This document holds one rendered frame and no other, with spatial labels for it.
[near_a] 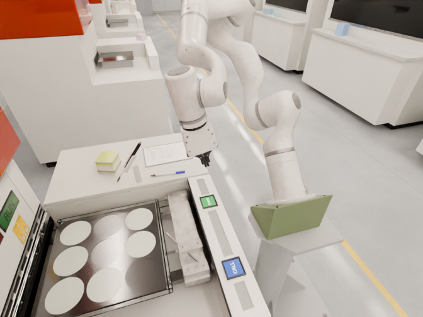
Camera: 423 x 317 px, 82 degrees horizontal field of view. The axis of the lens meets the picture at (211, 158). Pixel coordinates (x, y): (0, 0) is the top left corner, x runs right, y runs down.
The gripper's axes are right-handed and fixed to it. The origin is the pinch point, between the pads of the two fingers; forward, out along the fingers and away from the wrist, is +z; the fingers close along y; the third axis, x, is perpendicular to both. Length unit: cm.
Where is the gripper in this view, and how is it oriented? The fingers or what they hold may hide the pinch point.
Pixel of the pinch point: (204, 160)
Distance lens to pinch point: 83.5
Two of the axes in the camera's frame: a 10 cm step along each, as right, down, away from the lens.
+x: -2.8, -5.9, 7.6
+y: 9.4, -3.3, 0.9
